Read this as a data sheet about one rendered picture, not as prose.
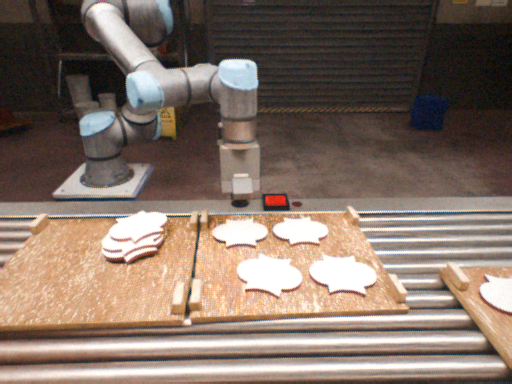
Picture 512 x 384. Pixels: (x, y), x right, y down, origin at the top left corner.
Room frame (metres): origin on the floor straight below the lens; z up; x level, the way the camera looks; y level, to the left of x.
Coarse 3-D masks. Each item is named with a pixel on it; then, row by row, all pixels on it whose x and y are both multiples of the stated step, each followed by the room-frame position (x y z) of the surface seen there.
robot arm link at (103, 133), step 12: (84, 120) 1.13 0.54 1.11; (96, 120) 1.12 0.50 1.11; (108, 120) 1.13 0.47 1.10; (120, 120) 1.17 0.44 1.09; (84, 132) 1.11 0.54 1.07; (96, 132) 1.10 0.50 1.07; (108, 132) 1.13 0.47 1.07; (120, 132) 1.15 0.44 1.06; (84, 144) 1.12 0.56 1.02; (96, 144) 1.10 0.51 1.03; (108, 144) 1.12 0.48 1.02; (120, 144) 1.15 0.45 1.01; (96, 156) 1.10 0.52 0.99
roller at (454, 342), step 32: (0, 352) 0.40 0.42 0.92; (32, 352) 0.40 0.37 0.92; (64, 352) 0.40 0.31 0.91; (96, 352) 0.40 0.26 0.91; (128, 352) 0.40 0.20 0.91; (160, 352) 0.40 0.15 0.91; (192, 352) 0.40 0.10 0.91; (224, 352) 0.40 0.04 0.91; (256, 352) 0.40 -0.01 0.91; (288, 352) 0.40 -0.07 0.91; (320, 352) 0.40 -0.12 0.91; (352, 352) 0.41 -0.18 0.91; (384, 352) 0.41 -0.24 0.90; (416, 352) 0.41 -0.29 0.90; (448, 352) 0.41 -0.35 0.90; (480, 352) 0.41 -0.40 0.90
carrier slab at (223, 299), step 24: (216, 216) 0.80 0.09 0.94; (240, 216) 0.80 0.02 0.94; (264, 216) 0.80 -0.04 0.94; (288, 216) 0.80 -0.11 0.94; (312, 216) 0.80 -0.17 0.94; (336, 216) 0.80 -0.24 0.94; (264, 240) 0.69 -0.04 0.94; (336, 240) 0.69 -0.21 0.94; (360, 240) 0.69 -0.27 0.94; (216, 264) 0.60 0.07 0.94; (216, 288) 0.53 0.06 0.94; (240, 288) 0.53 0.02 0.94; (312, 288) 0.53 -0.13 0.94; (384, 288) 0.53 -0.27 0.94; (192, 312) 0.47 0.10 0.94; (216, 312) 0.47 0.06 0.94; (240, 312) 0.47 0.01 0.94; (264, 312) 0.47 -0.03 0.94; (288, 312) 0.47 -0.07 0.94; (312, 312) 0.47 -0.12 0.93; (336, 312) 0.47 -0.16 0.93; (360, 312) 0.47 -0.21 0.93; (384, 312) 0.47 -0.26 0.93
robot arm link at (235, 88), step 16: (224, 64) 0.69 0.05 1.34; (240, 64) 0.69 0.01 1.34; (224, 80) 0.69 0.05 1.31; (240, 80) 0.68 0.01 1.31; (256, 80) 0.71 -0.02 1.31; (224, 96) 0.69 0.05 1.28; (240, 96) 0.68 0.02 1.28; (256, 96) 0.71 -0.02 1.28; (224, 112) 0.69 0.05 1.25; (240, 112) 0.68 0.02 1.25
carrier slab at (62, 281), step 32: (64, 224) 0.76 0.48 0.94; (96, 224) 0.76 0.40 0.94; (32, 256) 0.63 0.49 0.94; (64, 256) 0.63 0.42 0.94; (96, 256) 0.63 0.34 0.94; (160, 256) 0.63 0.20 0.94; (192, 256) 0.63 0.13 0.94; (0, 288) 0.53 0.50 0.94; (32, 288) 0.53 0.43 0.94; (64, 288) 0.53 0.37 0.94; (96, 288) 0.53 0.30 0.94; (128, 288) 0.53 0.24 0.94; (160, 288) 0.53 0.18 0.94; (0, 320) 0.45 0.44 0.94; (32, 320) 0.45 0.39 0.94; (64, 320) 0.45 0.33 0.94; (96, 320) 0.45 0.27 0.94; (128, 320) 0.45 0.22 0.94; (160, 320) 0.45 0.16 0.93
